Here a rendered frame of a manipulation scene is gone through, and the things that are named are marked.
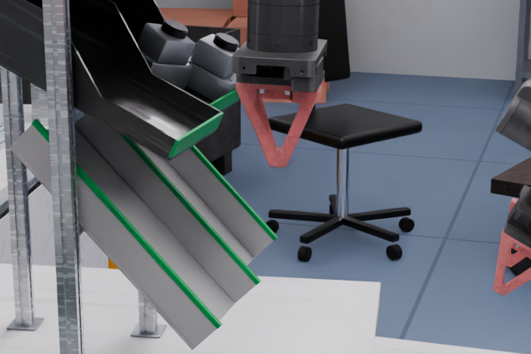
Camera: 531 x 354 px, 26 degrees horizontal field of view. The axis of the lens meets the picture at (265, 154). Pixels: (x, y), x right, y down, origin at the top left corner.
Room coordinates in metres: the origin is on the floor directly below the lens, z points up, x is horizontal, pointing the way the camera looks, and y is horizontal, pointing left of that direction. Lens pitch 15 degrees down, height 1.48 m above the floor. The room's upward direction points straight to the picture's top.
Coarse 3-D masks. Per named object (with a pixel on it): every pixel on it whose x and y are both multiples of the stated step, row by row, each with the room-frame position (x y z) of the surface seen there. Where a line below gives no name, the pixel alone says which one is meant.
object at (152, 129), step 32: (0, 0) 1.14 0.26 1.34; (32, 0) 1.27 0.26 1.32; (96, 0) 1.25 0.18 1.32; (0, 32) 1.14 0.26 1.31; (32, 32) 1.13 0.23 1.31; (96, 32) 1.25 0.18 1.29; (128, 32) 1.24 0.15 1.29; (0, 64) 1.14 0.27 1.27; (32, 64) 1.13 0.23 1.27; (96, 64) 1.25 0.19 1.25; (128, 64) 1.24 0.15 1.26; (96, 96) 1.11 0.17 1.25; (128, 96) 1.19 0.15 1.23; (160, 96) 1.22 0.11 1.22; (192, 96) 1.21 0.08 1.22; (128, 128) 1.10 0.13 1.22; (160, 128) 1.15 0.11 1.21; (192, 128) 1.18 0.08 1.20
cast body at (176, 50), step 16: (144, 32) 1.29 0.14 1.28; (160, 32) 1.28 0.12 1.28; (176, 32) 1.28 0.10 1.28; (144, 48) 1.29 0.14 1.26; (160, 48) 1.27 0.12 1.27; (176, 48) 1.28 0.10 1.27; (192, 48) 1.30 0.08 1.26; (160, 64) 1.27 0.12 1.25; (176, 64) 1.29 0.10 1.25; (176, 80) 1.30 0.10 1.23
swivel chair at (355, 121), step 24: (336, 0) 4.52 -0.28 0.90; (336, 24) 4.50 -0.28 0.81; (336, 48) 4.48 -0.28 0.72; (336, 72) 4.47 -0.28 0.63; (288, 120) 4.24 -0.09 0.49; (312, 120) 4.24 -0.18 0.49; (336, 120) 4.24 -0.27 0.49; (360, 120) 4.24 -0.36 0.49; (384, 120) 4.24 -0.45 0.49; (408, 120) 4.24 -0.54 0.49; (336, 144) 3.98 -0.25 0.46; (360, 144) 4.03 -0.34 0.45; (288, 216) 4.30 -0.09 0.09; (312, 216) 4.28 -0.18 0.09; (336, 216) 4.26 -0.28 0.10; (360, 216) 4.28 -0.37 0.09; (384, 216) 4.31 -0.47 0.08; (312, 240) 4.04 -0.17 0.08
